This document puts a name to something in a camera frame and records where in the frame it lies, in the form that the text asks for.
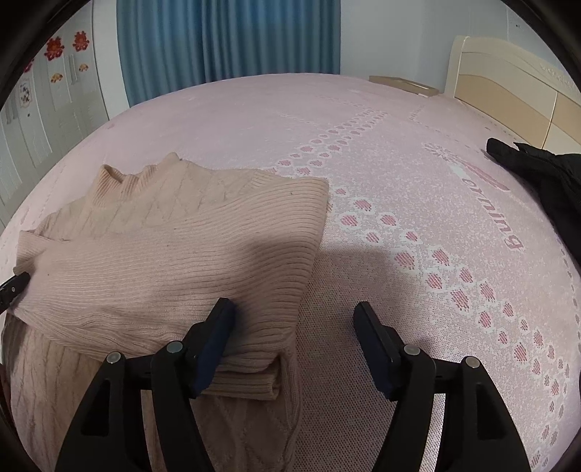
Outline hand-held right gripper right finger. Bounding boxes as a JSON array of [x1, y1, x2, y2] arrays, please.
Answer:
[[353, 302, 532, 472]]

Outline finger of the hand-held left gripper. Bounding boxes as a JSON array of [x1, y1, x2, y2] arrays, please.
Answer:
[[0, 271, 31, 314]]

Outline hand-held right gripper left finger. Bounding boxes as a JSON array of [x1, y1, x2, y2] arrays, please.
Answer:
[[54, 297, 237, 472]]

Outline beige knitted sweater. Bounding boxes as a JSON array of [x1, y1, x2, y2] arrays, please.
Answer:
[[0, 152, 330, 472]]

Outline pink patterned bed mat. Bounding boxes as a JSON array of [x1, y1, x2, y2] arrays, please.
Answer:
[[0, 73, 581, 472]]

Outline white wardrobe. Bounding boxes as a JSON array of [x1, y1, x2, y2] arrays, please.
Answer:
[[0, 0, 132, 230]]

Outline black jacket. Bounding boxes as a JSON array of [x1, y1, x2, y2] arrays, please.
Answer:
[[485, 137, 581, 261]]

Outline red flower stickers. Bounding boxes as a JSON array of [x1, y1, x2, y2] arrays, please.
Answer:
[[18, 31, 92, 110]]

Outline beige bedside cabinet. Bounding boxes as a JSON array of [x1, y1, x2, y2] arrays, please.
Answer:
[[369, 75, 440, 97]]

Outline cream wooden headboard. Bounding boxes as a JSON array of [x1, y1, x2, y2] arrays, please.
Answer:
[[444, 35, 581, 157]]

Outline blue curtain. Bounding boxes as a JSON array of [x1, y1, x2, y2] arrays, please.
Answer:
[[115, 0, 342, 109]]

